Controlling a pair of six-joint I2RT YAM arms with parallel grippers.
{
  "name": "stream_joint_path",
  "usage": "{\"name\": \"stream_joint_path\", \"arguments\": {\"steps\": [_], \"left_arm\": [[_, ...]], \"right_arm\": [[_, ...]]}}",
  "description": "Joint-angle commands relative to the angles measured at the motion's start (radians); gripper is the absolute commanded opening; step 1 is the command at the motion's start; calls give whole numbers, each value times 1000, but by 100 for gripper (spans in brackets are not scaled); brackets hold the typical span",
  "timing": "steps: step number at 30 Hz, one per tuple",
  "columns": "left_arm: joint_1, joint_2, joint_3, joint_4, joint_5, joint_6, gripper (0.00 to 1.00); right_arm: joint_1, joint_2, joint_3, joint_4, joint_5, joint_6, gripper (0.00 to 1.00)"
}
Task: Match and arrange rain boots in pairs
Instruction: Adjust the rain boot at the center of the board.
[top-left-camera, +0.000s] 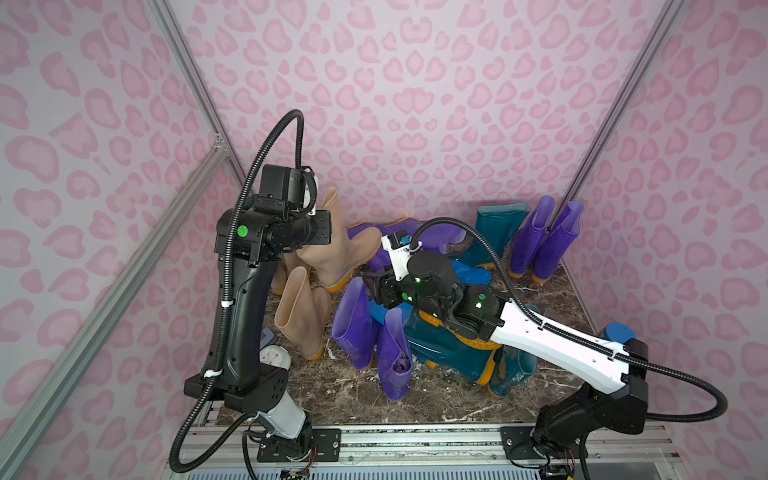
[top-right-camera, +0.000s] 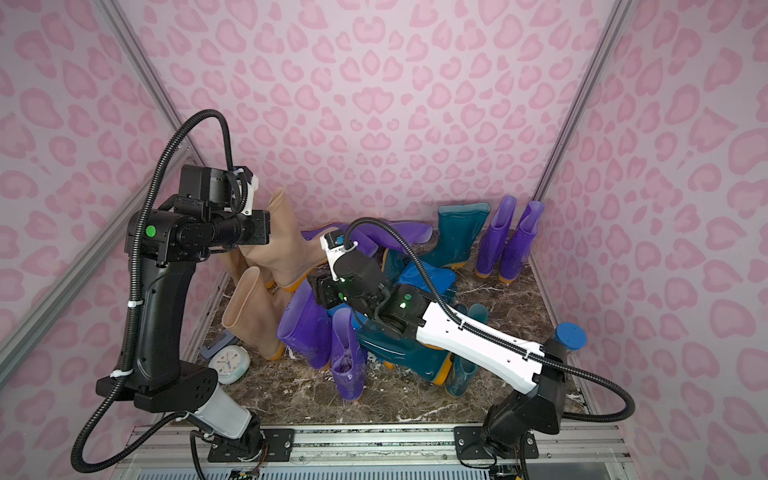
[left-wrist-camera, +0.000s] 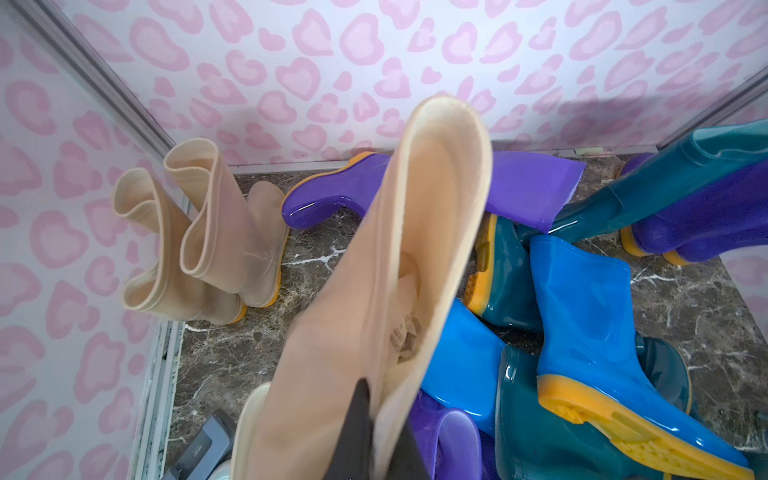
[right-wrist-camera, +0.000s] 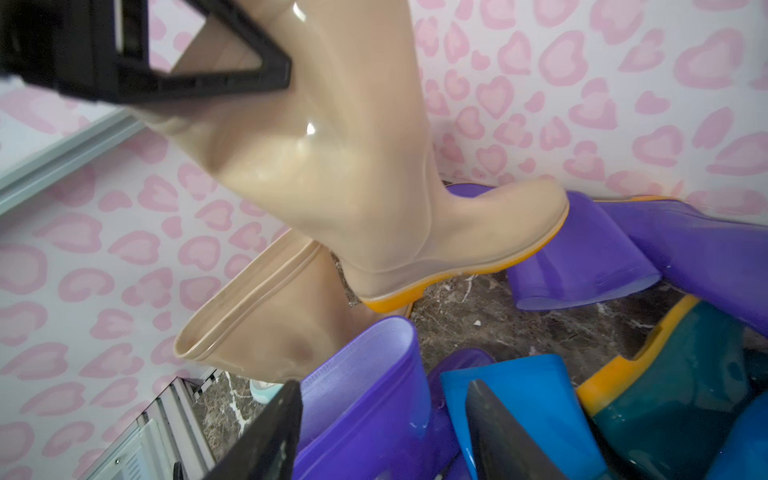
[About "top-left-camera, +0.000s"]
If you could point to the beige rain boot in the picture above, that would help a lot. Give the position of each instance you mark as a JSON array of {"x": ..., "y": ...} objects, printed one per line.
[
  {"x": 303, "y": 312},
  {"x": 336, "y": 262},
  {"x": 288, "y": 262}
]

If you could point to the large purple boot lying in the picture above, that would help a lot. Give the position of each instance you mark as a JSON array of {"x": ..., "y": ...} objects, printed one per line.
[
  {"x": 437, "y": 238},
  {"x": 380, "y": 261}
]

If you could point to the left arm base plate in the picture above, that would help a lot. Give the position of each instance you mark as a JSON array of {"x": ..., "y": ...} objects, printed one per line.
[{"x": 317, "y": 444}]

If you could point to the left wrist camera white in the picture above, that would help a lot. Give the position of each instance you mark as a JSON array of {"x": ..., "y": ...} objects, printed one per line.
[{"x": 311, "y": 190}]

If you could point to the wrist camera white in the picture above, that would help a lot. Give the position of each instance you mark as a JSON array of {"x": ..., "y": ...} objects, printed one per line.
[
  {"x": 400, "y": 246},
  {"x": 311, "y": 190}
]

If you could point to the purple rain boot front right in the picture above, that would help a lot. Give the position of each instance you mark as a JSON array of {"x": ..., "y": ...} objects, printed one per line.
[{"x": 394, "y": 356}]

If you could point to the right aluminium frame post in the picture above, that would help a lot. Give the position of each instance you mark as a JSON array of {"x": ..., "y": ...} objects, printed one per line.
[{"x": 662, "y": 28}]

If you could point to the large purple boot lying back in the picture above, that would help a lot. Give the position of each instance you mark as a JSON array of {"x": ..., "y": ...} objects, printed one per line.
[{"x": 437, "y": 238}]

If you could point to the left back aluminium post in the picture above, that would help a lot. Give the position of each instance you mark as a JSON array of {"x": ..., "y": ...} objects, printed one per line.
[{"x": 180, "y": 50}]

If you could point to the aluminium front rail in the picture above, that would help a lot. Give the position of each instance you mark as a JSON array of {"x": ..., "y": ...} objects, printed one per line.
[{"x": 478, "y": 451}]

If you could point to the large teal boot yellow sole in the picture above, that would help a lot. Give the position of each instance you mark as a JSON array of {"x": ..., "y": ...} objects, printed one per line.
[{"x": 431, "y": 342}]

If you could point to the blue rain boot yellow sole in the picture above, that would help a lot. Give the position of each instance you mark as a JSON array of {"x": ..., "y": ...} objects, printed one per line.
[{"x": 471, "y": 275}]

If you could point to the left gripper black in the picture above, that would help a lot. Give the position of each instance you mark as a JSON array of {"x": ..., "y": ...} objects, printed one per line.
[{"x": 321, "y": 227}]

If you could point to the blue cap water bottle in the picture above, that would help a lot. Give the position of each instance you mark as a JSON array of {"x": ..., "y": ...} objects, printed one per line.
[{"x": 617, "y": 332}]

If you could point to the large purple boot lying front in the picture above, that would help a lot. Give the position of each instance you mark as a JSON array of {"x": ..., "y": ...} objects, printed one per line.
[{"x": 380, "y": 261}]

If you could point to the purple rain boot small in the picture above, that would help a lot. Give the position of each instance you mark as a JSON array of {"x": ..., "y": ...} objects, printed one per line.
[
  {"x": 561, "y": 236},
  {"x": 530, "y": 237}
]

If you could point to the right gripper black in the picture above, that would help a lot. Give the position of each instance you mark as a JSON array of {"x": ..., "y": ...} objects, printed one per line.
[{"x": 384, "y": 291}]

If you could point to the teal rain boot front right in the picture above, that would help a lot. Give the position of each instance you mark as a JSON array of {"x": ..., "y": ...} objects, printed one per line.
[{"x": 512, "y": 368}]

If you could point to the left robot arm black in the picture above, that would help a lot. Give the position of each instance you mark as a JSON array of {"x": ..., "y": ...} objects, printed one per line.
[{"x": 262, "y": 235}]

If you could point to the small white alarm clock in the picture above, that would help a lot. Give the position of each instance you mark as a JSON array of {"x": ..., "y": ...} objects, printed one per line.
[{"x": 276, "y": 356}]

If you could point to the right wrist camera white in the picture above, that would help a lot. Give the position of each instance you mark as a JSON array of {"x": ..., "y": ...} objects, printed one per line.
[{"x": 400, "y": 246}]

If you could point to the left aluminium frame strut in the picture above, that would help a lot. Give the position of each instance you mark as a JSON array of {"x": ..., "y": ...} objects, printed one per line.
[{"x": 36, "y": 417}]

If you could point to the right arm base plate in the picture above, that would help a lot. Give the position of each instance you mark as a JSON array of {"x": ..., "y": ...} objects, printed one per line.
[{"x": 527, "y": 443}]

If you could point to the teal rain boot upright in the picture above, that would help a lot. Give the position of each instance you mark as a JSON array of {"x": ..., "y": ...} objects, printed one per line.
[{"x": 497, "y": 224}]

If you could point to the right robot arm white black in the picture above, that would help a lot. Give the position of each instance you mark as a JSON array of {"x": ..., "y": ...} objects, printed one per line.
[{"x": 613, "y": 396}]

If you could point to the purple rain boot front left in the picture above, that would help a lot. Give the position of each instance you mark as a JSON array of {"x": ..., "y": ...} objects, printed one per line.
[{"x": 353, "y": 328}]

